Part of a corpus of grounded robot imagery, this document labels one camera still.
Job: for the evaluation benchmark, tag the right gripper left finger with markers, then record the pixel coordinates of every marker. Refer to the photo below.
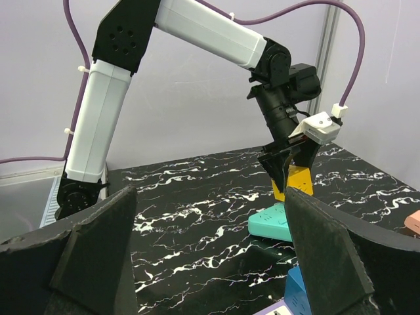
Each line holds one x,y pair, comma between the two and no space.
78,265

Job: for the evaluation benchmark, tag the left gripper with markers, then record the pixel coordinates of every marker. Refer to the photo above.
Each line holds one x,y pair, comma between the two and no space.
280,116

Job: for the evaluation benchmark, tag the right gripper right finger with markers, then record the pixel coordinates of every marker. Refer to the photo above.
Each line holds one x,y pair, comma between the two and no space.
348,265

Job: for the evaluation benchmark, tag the yellow cube socket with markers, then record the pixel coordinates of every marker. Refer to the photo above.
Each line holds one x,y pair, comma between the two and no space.
299,178

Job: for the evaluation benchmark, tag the blue cube plug adapter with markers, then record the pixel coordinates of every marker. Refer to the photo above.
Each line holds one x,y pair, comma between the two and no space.
295,296

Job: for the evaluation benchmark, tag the salmon pink small adapter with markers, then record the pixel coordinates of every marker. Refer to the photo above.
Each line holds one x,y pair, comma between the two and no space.
412,222

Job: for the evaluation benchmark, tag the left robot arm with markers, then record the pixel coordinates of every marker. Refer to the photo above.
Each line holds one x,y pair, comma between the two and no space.
206,82

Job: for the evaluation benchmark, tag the teal triangular power socket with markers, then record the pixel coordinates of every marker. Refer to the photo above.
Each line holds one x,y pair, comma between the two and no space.
270,223

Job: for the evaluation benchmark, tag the purple white power strip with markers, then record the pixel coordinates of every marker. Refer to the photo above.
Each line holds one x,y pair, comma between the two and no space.
276,309

